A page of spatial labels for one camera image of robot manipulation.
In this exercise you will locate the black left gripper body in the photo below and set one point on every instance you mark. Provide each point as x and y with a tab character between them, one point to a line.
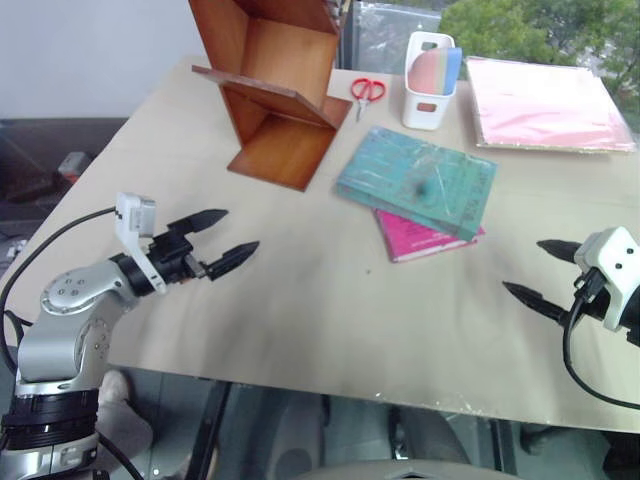
170	252

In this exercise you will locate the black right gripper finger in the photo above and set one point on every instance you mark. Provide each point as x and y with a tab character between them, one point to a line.
560	248
535	300

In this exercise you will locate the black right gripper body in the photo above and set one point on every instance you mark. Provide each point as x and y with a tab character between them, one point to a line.
592	295

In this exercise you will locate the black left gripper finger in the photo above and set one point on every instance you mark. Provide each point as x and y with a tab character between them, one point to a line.
202	218
235	257

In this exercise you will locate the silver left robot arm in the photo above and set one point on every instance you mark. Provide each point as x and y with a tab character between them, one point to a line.
60	320

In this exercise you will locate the magenta book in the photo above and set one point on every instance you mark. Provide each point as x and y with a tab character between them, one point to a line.
415	240

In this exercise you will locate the wooden book stand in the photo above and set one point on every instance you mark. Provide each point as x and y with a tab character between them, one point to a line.
280	100

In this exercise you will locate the teal hardcover book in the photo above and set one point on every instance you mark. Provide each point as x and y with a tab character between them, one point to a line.
415	175

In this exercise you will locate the grey orange device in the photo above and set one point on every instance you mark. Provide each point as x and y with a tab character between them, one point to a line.
74	166

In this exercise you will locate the pink paper sheet stack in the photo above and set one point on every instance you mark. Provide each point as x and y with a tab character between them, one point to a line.
545	105

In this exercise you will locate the black table leg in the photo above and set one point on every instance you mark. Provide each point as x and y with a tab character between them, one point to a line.
502	445
207	430

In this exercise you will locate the dark low furniture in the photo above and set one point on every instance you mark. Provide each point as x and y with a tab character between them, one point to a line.
40	160

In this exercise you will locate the grey rounded shape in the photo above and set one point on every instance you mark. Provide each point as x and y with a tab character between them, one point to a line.
122	420

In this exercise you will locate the white plastic storage bin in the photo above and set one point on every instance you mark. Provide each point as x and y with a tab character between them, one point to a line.
425	112

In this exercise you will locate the blue foam sheet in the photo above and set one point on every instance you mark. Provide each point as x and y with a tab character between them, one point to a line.
452	67

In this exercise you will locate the yellow green foam sheet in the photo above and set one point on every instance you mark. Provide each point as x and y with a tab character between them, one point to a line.
443	67

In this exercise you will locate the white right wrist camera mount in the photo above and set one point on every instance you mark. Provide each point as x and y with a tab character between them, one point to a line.
617	270

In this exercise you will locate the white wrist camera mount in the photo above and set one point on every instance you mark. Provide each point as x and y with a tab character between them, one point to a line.
617	270
134	235

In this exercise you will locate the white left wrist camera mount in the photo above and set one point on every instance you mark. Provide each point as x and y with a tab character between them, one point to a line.
134	235

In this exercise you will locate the dark window frame post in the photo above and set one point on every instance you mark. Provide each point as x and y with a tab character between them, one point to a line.
349	40

